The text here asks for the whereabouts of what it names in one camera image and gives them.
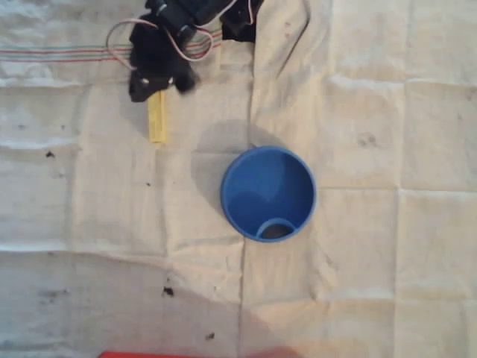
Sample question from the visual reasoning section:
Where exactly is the yellow rectangular block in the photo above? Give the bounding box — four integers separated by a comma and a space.
147, 90, 169, 144

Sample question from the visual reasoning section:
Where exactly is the red object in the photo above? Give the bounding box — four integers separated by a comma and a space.
98, 349, 300, 358

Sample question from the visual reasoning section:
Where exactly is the blue plastic cup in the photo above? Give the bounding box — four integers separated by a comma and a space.
219, 145, 318, 245

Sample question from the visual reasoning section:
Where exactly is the white cloth with coloured stripes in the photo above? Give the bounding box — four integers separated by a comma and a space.
0, 0, 262, 358

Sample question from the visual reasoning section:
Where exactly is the plain white cloth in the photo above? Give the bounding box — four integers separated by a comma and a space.
238, 0, 477, 358

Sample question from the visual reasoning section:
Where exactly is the pink white servo wire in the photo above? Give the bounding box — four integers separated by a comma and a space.
105, 19, 158, 72
162, 28, 222, 61
230, 0, 259, 28

